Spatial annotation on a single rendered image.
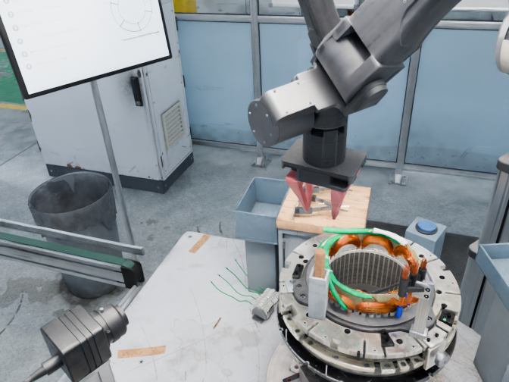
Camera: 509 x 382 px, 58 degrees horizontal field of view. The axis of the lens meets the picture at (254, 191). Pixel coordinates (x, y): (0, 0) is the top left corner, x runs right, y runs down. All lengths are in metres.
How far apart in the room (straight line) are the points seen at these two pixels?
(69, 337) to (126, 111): 2.69
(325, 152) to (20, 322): 2.19
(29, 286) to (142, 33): 1.63
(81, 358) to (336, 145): 0.37
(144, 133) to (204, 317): 1.98
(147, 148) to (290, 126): 2.61
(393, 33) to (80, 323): 0.39
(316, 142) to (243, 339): 0.71
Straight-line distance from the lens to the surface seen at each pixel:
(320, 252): 0.72
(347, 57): 0.51
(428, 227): 1.13
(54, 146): 3.60
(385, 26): 0.49
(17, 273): 2.91
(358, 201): 1.15
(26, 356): 2.44
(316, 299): 0.78
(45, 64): 1.52
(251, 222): 1.11
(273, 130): 0.52
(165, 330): 1.25
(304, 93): 0.53
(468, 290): 1.38
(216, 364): 1.16
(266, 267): 1.22
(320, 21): 0.94
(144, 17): 1.65
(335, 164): 0.61
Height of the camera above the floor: 1.69
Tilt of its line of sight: 32 degrees down
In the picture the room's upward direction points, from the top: 3 degrees counter-clockwise
